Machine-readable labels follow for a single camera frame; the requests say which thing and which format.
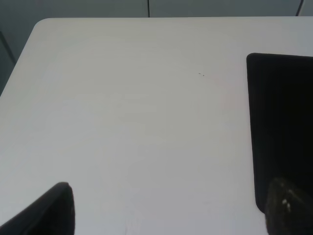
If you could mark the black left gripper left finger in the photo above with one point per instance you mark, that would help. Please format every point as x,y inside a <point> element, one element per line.
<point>51,214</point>

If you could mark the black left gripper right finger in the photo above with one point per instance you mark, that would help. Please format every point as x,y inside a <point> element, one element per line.
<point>288,210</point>

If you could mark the black mouse pad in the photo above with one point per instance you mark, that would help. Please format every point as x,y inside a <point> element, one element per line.
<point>280,93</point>

